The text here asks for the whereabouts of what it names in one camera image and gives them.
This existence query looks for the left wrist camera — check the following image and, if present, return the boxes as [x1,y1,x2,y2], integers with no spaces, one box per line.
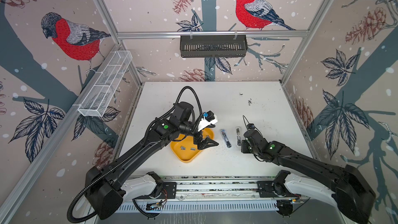
[197,111,218,131]

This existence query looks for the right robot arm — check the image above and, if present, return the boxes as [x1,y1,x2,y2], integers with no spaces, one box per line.
[241,123,376,224]

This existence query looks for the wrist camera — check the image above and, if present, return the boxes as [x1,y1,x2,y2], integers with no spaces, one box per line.
[246,123,256,130]
[197,111,218,131]

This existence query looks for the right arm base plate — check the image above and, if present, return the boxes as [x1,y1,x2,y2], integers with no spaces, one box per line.
[256,181,278,198]

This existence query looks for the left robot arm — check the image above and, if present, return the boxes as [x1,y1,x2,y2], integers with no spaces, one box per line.
[66,99,218,224]

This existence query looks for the yellow plastic tray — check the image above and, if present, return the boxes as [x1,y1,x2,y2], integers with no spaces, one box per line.
[170,134,203,163]

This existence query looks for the white wire mesh shelf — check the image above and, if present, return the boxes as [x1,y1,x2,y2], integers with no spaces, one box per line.
[78,50,132,117]

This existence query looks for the aluminium mounting rail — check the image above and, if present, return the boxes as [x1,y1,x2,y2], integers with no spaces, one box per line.
[90,176,346,203]

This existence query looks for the black wall basket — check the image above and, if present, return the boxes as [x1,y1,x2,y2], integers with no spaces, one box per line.
[180,35,248,58]

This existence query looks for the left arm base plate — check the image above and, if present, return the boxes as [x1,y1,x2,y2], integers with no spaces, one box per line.
[147,182,177,199]

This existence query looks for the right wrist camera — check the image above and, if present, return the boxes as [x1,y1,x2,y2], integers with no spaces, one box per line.
[246,123,256,130]

